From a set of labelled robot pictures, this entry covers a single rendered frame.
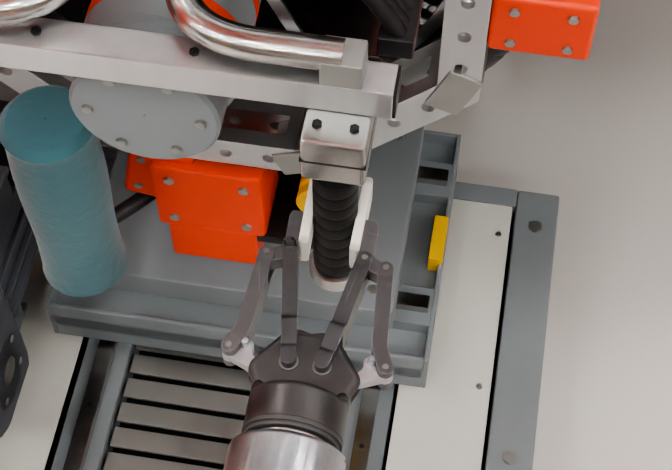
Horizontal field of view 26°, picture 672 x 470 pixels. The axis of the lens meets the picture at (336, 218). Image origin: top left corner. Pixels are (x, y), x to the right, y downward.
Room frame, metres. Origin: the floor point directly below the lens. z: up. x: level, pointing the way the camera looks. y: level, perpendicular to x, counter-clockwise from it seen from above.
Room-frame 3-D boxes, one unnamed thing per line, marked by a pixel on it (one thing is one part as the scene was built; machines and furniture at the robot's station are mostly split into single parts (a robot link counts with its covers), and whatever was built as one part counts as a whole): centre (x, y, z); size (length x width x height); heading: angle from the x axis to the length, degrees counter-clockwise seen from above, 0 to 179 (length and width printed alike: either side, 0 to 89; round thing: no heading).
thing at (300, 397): (0.48, 0.03, 0.83); 0.09 x 0.08 x 0.07; 171
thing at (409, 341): (1.06, 0.10, 0.13); 0.50 x 0.36 x 0.10; 81
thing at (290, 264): (0.55, 0.04, 0.83); 0.11 x 0.01 x 0.04; 2
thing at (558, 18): (0.85, -0.18, 0.85); 0.09 x 0.08 x 0.07; 81
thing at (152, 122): (0.82, 0.14, 0.85); 0.21 x 0.14 x 0.14; 171
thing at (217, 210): (0.93, 0.12, 0.48); 0.16 x 0.12 x 0.17; 171
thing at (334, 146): (0.66, 0.00, 0.93); 0.09 x 0.05 x 0.05; 171
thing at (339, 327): (0.54, -0.01, 0.83); 0.11 x 0.01 x 0.04; 160
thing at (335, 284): (0.63, 0.00, 0.83); 0.04 x 0.04 x 0.16
